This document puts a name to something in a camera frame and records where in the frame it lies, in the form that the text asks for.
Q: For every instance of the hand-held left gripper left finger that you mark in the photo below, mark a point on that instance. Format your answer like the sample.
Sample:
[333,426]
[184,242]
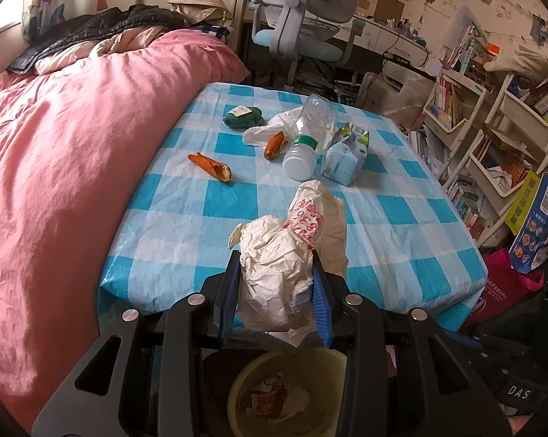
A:
[230,291]

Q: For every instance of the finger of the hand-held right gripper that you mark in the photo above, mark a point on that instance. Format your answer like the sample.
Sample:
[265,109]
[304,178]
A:
[465,340]

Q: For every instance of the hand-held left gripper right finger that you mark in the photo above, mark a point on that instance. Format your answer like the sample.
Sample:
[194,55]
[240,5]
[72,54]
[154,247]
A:
[321,300]

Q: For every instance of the white paper bag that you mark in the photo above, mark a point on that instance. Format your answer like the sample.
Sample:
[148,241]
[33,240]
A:
[274,273]

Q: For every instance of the yellow trash bin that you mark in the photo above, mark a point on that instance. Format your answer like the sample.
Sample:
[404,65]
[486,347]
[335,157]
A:
[242,387]

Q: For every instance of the long orange peel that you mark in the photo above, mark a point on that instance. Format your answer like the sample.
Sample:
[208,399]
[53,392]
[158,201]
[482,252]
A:
[212,168]

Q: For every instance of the green white milk carton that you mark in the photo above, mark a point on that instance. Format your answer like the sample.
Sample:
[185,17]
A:
[344,159]

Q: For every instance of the small orange peel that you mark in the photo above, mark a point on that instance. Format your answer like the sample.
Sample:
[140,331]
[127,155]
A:
[274,145]

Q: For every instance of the white tissue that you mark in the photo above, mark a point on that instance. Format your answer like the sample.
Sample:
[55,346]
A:
[260,132]

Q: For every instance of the clear plastic bottle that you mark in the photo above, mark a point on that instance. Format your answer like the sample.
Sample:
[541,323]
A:
[310,123]

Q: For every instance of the red bag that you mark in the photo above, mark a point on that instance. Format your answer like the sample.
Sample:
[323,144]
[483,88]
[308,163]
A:
[497,282]

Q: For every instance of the blue white checked tablecloth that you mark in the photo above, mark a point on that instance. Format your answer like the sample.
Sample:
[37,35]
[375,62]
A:
[187,218]

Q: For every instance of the row of colourful books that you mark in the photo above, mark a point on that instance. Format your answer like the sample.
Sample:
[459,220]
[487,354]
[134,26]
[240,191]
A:
[467,209]

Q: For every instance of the yellow blue paper bag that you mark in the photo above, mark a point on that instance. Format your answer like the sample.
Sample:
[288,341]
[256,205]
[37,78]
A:
[535,218]

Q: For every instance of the yellow cardboard box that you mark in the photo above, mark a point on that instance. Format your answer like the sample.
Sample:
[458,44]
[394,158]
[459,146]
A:
[522,202]

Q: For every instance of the green plush toy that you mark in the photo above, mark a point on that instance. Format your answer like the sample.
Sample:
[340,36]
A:
[246,118]

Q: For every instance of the pink duvet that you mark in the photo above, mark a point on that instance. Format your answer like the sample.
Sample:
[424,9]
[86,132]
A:
[73,168]

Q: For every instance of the white drawer cabinet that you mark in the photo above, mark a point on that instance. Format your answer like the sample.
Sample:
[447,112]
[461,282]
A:
[371,91]

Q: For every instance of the pile of magazines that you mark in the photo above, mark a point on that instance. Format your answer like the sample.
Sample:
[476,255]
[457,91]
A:
[328,84]

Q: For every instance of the clear plastic bag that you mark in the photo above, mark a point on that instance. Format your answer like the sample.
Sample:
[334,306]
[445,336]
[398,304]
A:
[410,91]

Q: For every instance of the white curved bookshelf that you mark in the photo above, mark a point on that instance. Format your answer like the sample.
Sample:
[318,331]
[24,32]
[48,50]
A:
[497,95]
[476,104]

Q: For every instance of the white printer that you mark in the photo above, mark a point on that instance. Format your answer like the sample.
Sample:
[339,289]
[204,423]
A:
[401,70]

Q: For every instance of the blue plaid pillow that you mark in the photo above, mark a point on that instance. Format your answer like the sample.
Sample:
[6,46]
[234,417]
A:
[217,32]

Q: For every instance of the white desk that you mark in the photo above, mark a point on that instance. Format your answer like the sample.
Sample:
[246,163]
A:
[374,32]

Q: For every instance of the beige cloth bag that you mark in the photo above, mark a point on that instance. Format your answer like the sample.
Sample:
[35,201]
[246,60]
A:
[524,61]

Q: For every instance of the row of upright books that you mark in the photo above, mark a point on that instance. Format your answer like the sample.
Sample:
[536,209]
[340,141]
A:
[462,48]

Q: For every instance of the grey blue office chair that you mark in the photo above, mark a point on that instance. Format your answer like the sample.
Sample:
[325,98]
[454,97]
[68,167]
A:
[301,9]

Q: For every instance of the beige pillow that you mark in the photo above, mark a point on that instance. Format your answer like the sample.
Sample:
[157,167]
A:
[196,2]

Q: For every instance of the black puffer jacket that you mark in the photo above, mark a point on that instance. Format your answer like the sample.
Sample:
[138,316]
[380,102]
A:
[96,25]

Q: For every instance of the printed curtain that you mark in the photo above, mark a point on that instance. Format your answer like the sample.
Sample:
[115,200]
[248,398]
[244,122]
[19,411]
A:
[46,9]

